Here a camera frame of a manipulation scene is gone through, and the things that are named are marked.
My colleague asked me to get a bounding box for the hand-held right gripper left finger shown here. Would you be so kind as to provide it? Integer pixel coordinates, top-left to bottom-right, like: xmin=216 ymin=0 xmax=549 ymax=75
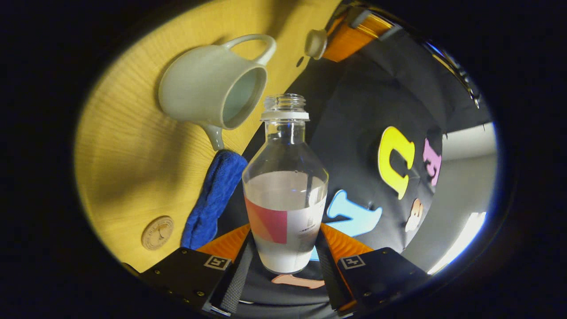
xmin=139 ymin=223 xmax=256 ymax=317

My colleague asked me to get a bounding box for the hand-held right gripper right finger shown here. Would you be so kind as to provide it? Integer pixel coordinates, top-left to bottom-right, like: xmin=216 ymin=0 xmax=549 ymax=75
xmin=315 ymin=222 xmax=431 ymax=316

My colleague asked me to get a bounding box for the clear plastic water bottle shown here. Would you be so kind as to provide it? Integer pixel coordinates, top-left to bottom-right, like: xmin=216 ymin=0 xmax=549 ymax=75
xmin=242 ymin=93 xmax=329 ymax=274

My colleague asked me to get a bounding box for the round woven coaster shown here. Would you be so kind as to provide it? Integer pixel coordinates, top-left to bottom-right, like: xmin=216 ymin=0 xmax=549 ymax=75
xmin=141 ymin=216 xmax=175 ymax=251

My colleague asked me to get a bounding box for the white ceramic teacup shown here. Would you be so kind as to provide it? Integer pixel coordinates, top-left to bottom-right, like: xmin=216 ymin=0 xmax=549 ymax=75
xmin=158 ymin=34 xmax=277 ymax=151

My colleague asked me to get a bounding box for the blue towel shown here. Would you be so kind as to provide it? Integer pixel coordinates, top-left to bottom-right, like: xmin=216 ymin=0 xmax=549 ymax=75
xmin=181 ymin=150 xmax=249 ymax=250

